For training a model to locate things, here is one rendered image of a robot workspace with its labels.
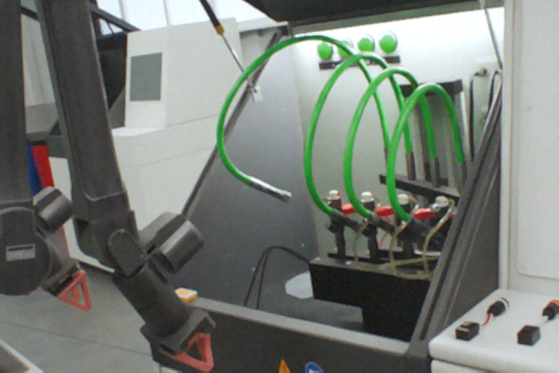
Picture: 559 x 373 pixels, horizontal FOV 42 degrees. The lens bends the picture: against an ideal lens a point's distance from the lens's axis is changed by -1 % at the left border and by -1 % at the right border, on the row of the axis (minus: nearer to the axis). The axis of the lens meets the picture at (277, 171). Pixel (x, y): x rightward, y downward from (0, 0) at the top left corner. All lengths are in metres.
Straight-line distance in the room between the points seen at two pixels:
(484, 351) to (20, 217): 0.62
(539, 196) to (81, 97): 0.71
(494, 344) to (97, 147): 0.59
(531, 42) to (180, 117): 3.23
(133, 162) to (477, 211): 3.17
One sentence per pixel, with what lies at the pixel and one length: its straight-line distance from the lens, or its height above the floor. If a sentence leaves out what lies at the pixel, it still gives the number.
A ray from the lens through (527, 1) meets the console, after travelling 1.24.
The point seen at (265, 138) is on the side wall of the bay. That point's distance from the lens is 1.73.
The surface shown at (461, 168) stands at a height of 1.15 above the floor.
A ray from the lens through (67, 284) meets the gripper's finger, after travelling 1.37.
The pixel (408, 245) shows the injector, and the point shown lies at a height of 1.02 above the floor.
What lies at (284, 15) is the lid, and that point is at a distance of 1.81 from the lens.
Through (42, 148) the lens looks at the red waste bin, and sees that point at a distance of 6.93.
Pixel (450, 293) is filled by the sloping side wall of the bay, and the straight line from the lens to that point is 1.13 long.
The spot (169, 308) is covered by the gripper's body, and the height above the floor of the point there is 1.11.
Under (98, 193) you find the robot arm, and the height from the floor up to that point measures 1.28.
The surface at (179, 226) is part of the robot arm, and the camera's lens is 0.98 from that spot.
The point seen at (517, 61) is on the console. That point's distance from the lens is 1.24.
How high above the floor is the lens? 1.45
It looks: 11 degrees down
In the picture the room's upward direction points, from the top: 9 degrees counter-clockwise
